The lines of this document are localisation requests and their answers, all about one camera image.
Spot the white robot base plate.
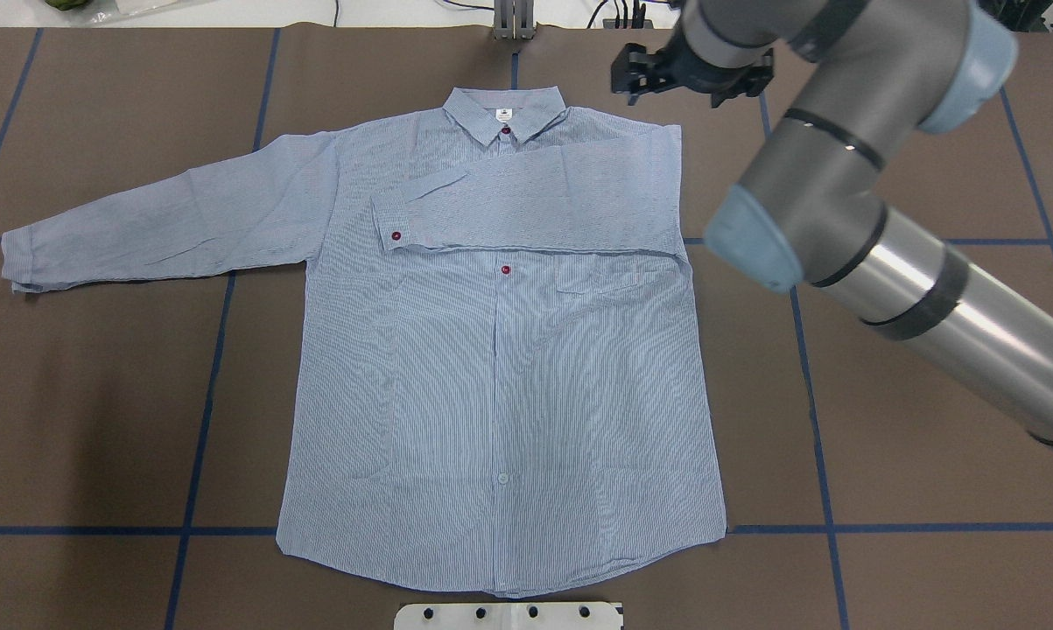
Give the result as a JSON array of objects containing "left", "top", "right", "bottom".
[{"left": 393, "top": 601, "right": 625, "bottom": 629}]

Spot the blue striped button shirt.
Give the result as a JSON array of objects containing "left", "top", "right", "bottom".
[{"left": 1, "top": 87, "right": 727, "bottom": 598}]

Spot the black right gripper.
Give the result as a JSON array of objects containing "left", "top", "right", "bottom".
[{"left": 611, "top": 36, "right": 775, "bottom": 109}]

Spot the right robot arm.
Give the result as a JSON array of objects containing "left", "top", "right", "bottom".
[{"left": 610, "top": 1, "right": 1053, "bottom": 454}]

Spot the brown table mat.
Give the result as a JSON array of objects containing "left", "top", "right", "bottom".
[{"left": 0, "top": 24, "right": 1053, "bottom": 629}]

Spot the aluminium frame post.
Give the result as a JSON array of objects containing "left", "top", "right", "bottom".
[{"left": 493, "top": 0, "right": 537, "bottom": 40}]

